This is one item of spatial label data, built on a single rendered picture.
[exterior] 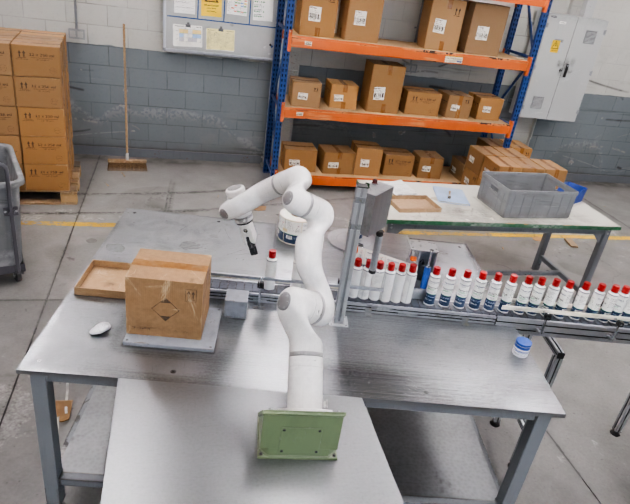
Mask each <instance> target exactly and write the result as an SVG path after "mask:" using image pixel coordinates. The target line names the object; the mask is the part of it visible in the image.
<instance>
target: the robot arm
mask: <svg viewBox="0 0 630 504"><path fill-rule="evenodd" d="M311 184H312V177H311V174H310V172H309V171H308V170H307V169H306V168H305V167H303V166H293V167H291V168H288V169H286V170H284V171H282V172H280V173H277V174H275V175H273V176H271V177H269V178H267V179H265V180H263V181H260V182H259V183H257V184H255V185H254V186H252V187H251V188H249V189H248V190H245V187H244V185H240V184H238V185H233V186H231V187H229V188H227V189H226V195H227V201H225V202H224V203H223V204H222V205H221V206H220V208H219V215H220V216H221V217H222V218H223V219H226V220H231V219H234V221H235V223H237V225H239V226H240V230H241V233H242V237H243V240H244V243H245V245H247V244H248V247H249V250H250V254H251V256H252V255H257V254H258V251H257V247H256V245H255V243H256V238H257V234H256V231H255V228H254V225H253V222H252V221H253V214H252V210H254V209H255V208H257V207H259V206H260V205H262V204H264V203H265V202H268V201H270V200H273V199H275V198H278V197H280V196H282V204H283V206H284V207H285V209H286V210H287V211H288V212H289V213H291V214H293V215H295V216H298V217H300V218H302V219H305V220H306V221H307V229H306V230H304V231H303V232H302V233H300V234H299V235H298V237H297V238H296V242H295V263H296V268H297V272H298V274H299V276H300V278H301V280H302V281H303V283H304V286H305V289H303V288H299V287H289V288H286V289H285V290H283V291H282V292H281V293H280V295H279V297H278V300H277V314H278V317H279V320H280V322H281V324H282V326H283V328H284V330H285V332H286V334H287V336H288V339H289V369H288V394H287V408H279V409H277V410H291V411H322V412H333V410H326V409H324V408H327V407H328V400H326V401H324V400H323V354H324V349H323V343H322V341H321V339H320V338H319V337H318V336H317V334H316V333H315V332H314V330H313V329H312V327H311V325H312V326H324V325H327V324H328V323H329V322H330V321H331V320H332V319H333V316H334V313H335V304H334V299H333V296H332V293H331V290H330V287H329V284H328V282H327V279H326V277H325V274H324V271H323V266H322V241H323V237H324V234H325V233H326V231H327V230H328V228H329V227H330V226H331V225H332V223H333V220H334V211H333V208H332V206H331V205H330V203H328V202H327V201H325V200H324V199H322V198H320V197H318V196H316V195H313V194H311V193H309V192H307V191H306V190H307V189H308V188H309V187H310V186H311Z"/></svg>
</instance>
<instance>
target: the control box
mask: <svg viewBox="0 0 630 504"><path fill-rule="evenodd" d="M371 183H372V182H371ZM371 183H370V189H368V192H367V197H366V200H365V208H364V214H363V219H362V225H361V228H360V234H361V235H363V236H366V237H369V236H371V235H373V234H374V233H376V232H377V231H379V230H380V229H382V228H384V227H385V226H386V224H387V219H388V214H389V209H390V204H391V199H392V194H393V189H394V186H391V185H388V184H385V183H382V182H379V181H378V182H377V183H378V184H377V185H373V184H371Z"/></svg>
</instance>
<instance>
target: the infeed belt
mask: <svg viewBox="0 0 630 504"><path fill-rule="evenodd" d="M289 287H290V286H284V285H275V287H274V290H273V291H266V290H264V288H263V289H262V292H261V293H266V294H277V295H280V293H281V292H282V291H283V290H285V289H286V288H289ZM210 288H214V289H224V290H227V289H235V290H245V291H249V292H256V293H259V288H257V283H253V282H243V281H232V280H222V279H212V278H211V281H210ZM331 293H332V296H333V299H334V300H336V298H337V293H338V291H335V290H331ZM348 301H350V302H360V303H371V304H381V305H392V306H402V307H413V308H423V309H433V310H444V311H454V312H465V313H475V314H486V315H496V316H497V314H496V312H495V310H493V312H486V311H484V310H483V305H480V306H479V309H478V311H472V310H470V309H469V308H468V304H469V303H465V304H464V308H463V309H461V310H459V309H456V308H454V307H453V303H454V302H450V303H449V307H448V308H442V307H440V306H439V305H438V302H439V301H438V300H435V301H434V305H433V306H432V307H428V306H425V305H424V304H423V301H424V300H421V299H411V302H410V304H403V303H401V302H400V303H398V304H394V303H391V302H390V301H389V302H388V303H383V302H381V301H379V300H378V301H371V300H369V299H367V300H360V299H359V298H358V297H357V298H356V299H351V298H348Z"/></svg>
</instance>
